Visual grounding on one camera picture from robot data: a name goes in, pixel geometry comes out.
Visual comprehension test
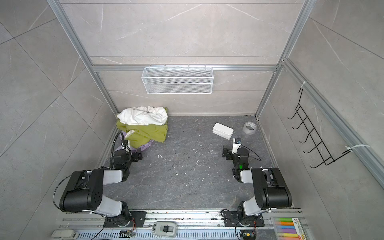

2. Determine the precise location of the purple cloth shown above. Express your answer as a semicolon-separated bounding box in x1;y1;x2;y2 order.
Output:
128;140;154;153

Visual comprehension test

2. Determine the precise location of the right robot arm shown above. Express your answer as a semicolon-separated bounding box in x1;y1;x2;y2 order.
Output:
222;145;293;226

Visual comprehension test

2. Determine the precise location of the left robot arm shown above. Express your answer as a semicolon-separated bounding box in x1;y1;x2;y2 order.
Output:
58;149;143;228

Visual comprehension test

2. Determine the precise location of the green cloth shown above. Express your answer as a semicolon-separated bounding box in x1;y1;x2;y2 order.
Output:
117;118;168;149

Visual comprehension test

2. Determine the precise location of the white cloth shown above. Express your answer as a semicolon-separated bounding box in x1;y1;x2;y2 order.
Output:
117;106;168;126

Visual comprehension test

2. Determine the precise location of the white rectangular box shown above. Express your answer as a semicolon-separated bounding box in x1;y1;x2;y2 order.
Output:
213;123;234;140

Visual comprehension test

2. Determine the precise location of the clear tape roll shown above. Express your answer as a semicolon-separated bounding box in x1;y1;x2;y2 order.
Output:
243;122;258;135

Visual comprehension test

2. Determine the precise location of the grey handheld device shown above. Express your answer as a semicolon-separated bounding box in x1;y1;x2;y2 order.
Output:
152;221;178;238

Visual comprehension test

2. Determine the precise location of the marker pen pack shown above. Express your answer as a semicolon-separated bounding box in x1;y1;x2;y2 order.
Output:
272;217;309;240

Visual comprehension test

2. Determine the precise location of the white power adapter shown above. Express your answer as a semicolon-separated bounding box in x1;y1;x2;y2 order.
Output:
51;229;80;240

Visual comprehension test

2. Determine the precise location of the black corrugated cable hose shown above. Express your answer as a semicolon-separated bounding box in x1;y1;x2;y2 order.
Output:
109;131;128;170

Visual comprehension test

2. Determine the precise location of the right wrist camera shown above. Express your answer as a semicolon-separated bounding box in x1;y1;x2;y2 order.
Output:
232;138;242;154

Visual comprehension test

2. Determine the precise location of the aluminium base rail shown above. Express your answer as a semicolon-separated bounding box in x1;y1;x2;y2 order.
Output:
55;209;310;240

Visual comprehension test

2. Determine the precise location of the white wire mesh basket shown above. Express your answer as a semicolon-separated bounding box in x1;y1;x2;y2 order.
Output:
142;67;214;95

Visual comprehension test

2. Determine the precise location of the black wire hook rack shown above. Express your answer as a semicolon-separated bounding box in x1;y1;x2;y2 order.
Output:
287;89;352;169

